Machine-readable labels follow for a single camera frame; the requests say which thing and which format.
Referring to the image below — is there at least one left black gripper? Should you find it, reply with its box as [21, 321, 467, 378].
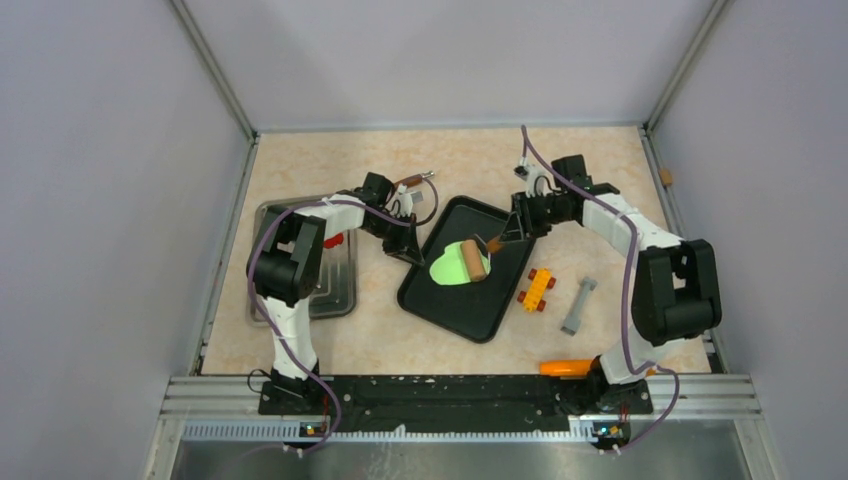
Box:
[362, 211, 423, 266]

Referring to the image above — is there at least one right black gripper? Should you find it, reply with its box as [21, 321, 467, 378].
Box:
[503, 191, 573, 245]

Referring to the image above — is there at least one wooden dough roller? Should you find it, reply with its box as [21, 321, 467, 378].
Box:
[460, 234, 503, 283]

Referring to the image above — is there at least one green dough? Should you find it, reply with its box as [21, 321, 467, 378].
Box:
[429, 240, 471, 286]

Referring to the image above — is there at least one black baking tray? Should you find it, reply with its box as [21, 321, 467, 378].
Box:
[396, 195, 535, 343]

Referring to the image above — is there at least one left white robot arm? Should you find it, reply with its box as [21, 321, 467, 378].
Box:
[246, 173, 423, 414]

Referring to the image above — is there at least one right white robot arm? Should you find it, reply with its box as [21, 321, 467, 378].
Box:
[487, 155, 722, 412]

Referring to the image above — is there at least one red dough disc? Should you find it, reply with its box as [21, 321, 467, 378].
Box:
[323, 233, 345, 250]

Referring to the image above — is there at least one yellow toy brick car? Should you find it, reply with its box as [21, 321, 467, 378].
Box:
[516, 268, 556, 313]

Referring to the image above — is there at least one silver metal tray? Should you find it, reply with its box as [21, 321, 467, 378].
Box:
[253, 195, 357, 321]

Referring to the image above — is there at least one grey plastic bolt toy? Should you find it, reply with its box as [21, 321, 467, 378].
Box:
[560, 276, 597, 336]

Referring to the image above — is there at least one small wooden cork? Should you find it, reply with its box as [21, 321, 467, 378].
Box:
[659, 168, 673, 187]

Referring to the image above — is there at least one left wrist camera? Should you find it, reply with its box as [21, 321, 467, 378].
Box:
[396, 184, 423, 217]

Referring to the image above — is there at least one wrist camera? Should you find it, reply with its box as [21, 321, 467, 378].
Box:
[513, 157, 543, 189]
[396, 184, 423, 217]

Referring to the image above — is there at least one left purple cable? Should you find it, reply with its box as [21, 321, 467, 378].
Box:
[246, 175, 441, 458]

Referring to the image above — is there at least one purple cable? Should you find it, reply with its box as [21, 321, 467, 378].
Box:
[246, 175, 441, 458]
[519, 125, 682, 455]

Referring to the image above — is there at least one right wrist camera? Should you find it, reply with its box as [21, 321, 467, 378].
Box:
[513, 157, 543, 189]

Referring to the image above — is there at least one metal scraper wooden handle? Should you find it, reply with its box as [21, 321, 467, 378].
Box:
[393, 170, 435, 194]

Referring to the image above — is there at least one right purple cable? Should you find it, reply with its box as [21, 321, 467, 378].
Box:
[519, 125, 682, 455]

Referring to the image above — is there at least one orange handled tool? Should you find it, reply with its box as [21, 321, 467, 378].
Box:
[538, 359, 599, 379]

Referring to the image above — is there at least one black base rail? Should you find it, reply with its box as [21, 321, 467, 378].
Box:
[258, 375, 654, 435]

